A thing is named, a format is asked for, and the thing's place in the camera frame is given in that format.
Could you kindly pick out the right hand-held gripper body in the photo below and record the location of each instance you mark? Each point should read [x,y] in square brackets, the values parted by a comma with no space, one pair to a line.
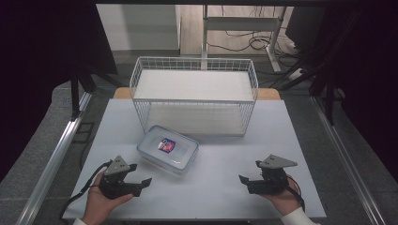
[271,181]

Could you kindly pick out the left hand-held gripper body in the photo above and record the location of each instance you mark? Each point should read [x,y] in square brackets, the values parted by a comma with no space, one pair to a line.
[116,182]

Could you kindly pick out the clear plastic lidded container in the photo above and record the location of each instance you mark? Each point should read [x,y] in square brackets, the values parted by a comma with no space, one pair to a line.
[175,157]

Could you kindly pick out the person's right hand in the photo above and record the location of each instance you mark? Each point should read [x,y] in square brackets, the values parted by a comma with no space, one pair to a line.
[283,201]

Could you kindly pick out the person's left hand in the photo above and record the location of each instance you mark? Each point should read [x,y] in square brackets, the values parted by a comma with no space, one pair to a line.
[101,206]

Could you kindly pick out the white table mat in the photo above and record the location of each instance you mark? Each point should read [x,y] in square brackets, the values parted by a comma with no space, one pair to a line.
[219,190]

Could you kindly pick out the black metal stand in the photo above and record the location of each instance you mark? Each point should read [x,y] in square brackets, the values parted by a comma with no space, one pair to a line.
[75,95]
[328,100]

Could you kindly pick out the white power strip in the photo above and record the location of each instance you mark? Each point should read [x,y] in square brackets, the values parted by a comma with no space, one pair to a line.
[296,74]

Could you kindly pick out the white cabinet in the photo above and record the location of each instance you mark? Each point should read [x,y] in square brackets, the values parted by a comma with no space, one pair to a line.
[137,26]

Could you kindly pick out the dark curtain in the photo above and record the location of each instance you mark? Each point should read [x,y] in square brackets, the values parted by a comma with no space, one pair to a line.
[37,47]
[375,78]

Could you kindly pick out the aluminium rail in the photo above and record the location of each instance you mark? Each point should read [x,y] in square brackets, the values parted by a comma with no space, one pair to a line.
[59,147]
[344,156]

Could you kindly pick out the white metal desk frame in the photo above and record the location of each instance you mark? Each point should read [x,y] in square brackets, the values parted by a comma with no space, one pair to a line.
[241,23]

